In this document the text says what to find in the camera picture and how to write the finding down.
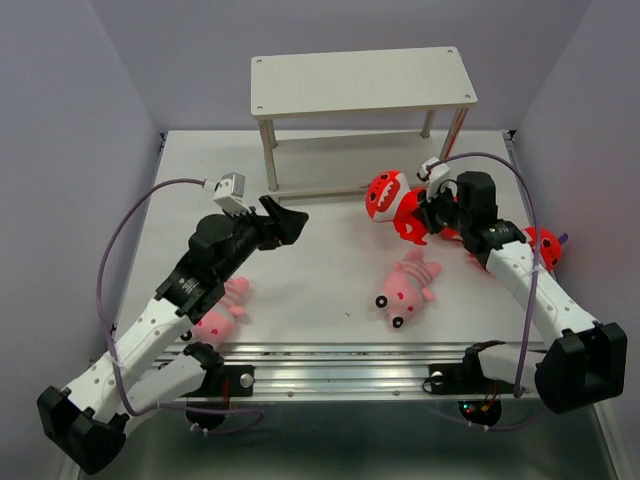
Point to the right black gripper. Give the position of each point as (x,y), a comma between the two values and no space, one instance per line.
(425,207)

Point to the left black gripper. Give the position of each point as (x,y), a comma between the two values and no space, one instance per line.
(285,225)

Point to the red shark plush white belly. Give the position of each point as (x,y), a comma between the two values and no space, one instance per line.
(389,198)

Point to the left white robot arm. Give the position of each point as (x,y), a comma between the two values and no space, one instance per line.
(86,419)

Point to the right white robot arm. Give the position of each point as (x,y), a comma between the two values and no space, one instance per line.
(583,361)

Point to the white two-tier shelf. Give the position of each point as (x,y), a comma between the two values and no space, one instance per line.
(432,81)

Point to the red plush purple horn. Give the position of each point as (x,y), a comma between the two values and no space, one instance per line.
(547,245)

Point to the pink striped plush centre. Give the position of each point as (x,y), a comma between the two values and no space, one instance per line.
(406,290)

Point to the pink striped plush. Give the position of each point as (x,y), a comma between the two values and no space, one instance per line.
(218,325)
(406,290)

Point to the pink striped plush left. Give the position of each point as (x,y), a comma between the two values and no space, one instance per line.
(218,325)

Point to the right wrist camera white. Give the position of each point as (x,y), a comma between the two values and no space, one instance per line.
(433,173)

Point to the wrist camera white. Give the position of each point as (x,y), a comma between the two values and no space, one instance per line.
(433,173)
(228,193)

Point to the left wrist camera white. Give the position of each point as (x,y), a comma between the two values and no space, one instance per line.
(228,193)

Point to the aluminium rail frame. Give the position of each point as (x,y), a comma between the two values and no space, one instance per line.
(311,330)

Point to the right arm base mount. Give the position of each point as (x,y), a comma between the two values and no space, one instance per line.
(480,405)

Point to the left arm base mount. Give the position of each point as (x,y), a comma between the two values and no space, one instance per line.
(216,384)

